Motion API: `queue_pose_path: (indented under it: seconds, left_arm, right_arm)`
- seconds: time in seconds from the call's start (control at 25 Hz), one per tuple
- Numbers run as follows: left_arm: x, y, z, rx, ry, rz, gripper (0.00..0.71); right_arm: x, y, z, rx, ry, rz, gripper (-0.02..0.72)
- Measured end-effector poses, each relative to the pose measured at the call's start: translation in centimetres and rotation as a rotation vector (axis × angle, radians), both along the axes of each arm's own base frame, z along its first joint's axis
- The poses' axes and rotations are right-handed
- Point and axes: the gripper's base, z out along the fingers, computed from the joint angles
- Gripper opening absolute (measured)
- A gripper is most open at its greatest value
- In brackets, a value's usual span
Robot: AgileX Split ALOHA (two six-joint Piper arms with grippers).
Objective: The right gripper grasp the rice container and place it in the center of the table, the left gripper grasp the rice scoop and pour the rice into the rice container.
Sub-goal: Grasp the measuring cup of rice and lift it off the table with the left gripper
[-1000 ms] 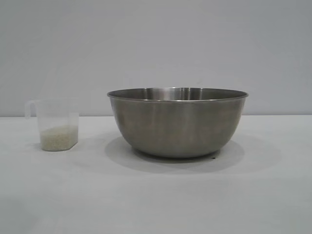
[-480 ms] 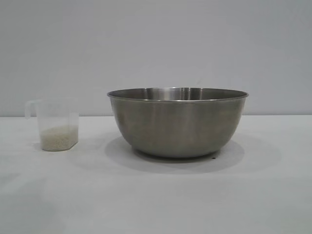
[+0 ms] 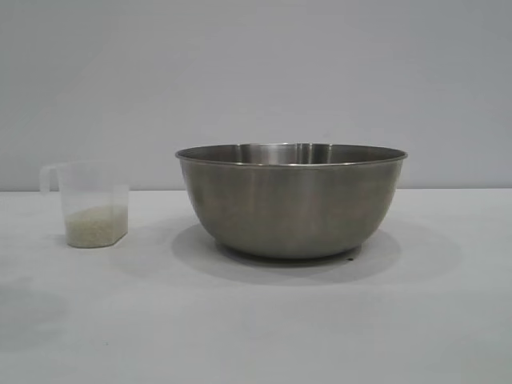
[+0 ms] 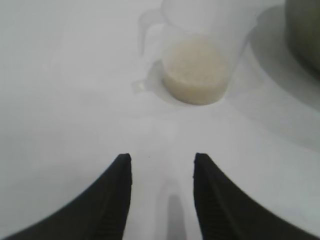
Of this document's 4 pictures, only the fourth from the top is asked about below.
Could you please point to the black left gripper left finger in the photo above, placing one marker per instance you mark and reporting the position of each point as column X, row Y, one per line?
column 100, row 205

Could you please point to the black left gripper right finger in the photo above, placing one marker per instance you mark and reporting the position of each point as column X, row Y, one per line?
column 225, row 207

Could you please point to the white uncooked rice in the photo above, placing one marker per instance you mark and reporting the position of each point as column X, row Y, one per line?
column 195, row 72

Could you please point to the clear plastic measuring cup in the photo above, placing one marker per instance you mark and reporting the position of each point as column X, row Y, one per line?
column 200, row 22

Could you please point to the stainless steel mixing bowl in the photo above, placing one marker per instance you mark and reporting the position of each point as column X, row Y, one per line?
column 305, row 37

